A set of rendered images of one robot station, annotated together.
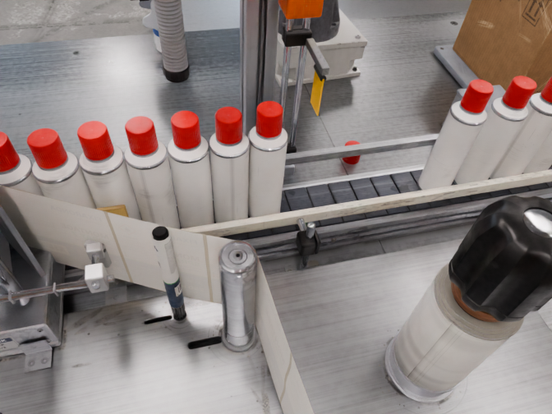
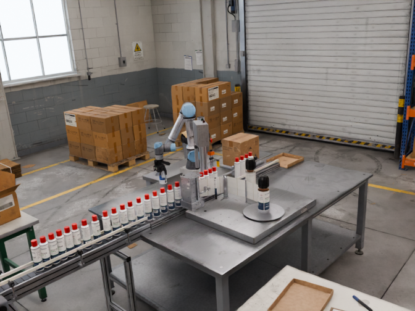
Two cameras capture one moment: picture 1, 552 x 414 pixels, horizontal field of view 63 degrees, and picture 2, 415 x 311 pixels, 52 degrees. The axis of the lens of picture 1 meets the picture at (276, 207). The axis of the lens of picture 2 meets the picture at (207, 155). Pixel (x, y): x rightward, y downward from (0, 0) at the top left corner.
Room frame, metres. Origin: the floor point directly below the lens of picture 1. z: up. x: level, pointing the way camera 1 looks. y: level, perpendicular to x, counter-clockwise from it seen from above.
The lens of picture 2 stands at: (-2.58, 1.61, 2.30)
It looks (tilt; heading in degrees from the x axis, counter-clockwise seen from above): 18 degrees down; 333
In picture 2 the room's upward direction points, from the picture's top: 3 degrees counter-clockwise
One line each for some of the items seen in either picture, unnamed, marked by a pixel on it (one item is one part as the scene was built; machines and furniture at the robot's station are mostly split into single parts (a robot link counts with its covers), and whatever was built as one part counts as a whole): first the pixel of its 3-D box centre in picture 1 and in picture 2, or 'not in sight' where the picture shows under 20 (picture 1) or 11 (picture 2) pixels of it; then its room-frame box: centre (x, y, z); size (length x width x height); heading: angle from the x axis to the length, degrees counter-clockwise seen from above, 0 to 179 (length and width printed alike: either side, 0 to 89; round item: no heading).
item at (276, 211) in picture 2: not in sight; (264, 211); (-0.16, -0.06, 0.89); 0.31 x 0.31 x 0.01
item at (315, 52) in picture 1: (296, 105); (214, 168); (0.50, -0.01, 1.05); 0.10 x 0.04 x 0.33; 18
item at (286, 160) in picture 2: not in sight; (285, 160); (0.77, -0.99, 0.85); 0.30 x 0.26 x 0.04; 108
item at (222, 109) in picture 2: not in sight; (208, 112); (4.48, -2.04, 0.57); 1.20 x 0.85 x 1.14; 115
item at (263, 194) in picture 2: not in sight; (263, 193); (-0.16, -0.06, 1.04); 0.09 x 0.09 x 0.29
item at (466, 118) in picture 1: (454, 141); (237, 168); (0.53, -0.26, 0.98); 0.05 x 0.05 x 0.20
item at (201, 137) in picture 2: not in sight; (201, 132); (0.51, 0.09, 1.38); 0.17 x 0.10 x 0.19; 163
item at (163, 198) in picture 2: not in sight; (163, 200); (0.26, 0.57, 0.98); 0.05 x 0.05 x 0.20
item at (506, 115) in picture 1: (493, 137); (242, 166); (0.55, -0.33, 0.98); 0.05 x 0.05 x 0.20
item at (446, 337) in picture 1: (466, 312); (250, 175); (0.22, -0.20, 1.03); 0.09 x 0.09 x 0.30
